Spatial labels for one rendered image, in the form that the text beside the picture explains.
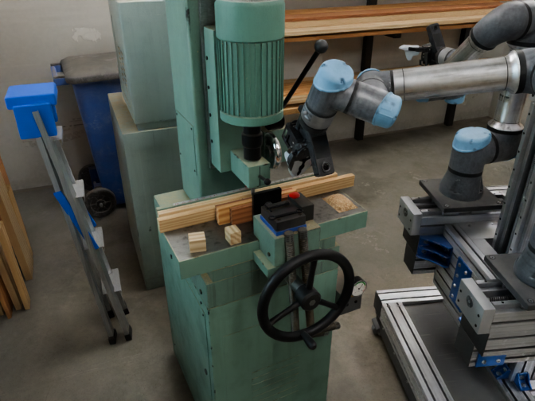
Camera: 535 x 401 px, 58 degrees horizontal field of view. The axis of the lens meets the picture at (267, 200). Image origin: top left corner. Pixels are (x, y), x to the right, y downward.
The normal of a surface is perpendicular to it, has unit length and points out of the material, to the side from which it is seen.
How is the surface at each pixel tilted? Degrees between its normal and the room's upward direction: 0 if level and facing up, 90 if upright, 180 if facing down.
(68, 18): 90
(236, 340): 90
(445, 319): 0
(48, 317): 0
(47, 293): 0
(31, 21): 90
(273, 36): 90
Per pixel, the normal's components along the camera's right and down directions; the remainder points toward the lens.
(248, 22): 0.00, 0.49
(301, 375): 0.44, 0.44
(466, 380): 0.00, -0.87
